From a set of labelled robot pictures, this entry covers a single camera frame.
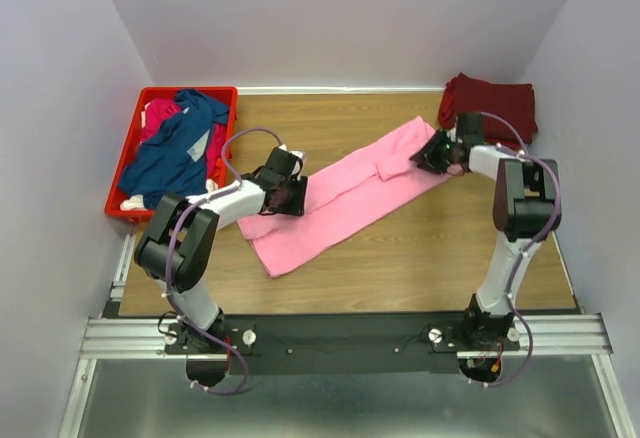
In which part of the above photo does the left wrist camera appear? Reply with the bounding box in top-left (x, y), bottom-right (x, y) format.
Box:
top-left (281, 146), bottom-right (306, 162)

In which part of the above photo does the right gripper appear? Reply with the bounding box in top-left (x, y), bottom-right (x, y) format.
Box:
top-left (408, 129), bottom-right (460, 177)

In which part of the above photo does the white garment piece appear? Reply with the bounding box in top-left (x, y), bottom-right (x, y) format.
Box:
top-left (120, 195), bottom-right (147, 211)

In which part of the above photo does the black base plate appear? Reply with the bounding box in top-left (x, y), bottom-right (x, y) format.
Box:
top-left (164, 312), bottom-right (523, 381)

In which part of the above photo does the folded dark red t-shirt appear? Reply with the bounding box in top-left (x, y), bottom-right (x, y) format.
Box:
top-left (437, 73), bottom-right (538, 145)

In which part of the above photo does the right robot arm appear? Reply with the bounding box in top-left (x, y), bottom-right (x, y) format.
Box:
top-left (410, 111), bottom-right (562, 350)

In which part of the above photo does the magenta t-shirt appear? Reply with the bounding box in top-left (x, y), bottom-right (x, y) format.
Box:
top-left (140, 98), bottom-right (229, 177)

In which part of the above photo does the pink t-shirt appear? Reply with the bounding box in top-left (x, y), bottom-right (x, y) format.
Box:
top-left (238, 116), bottom-right (447, 278)

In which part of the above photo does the navy blue t-shirt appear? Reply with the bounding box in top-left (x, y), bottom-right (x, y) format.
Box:
top-left (107, 87), bottom-right (237, 216)

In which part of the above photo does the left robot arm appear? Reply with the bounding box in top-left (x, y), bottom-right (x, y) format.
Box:
top-left (134, 145), bottom-right (308, 353)

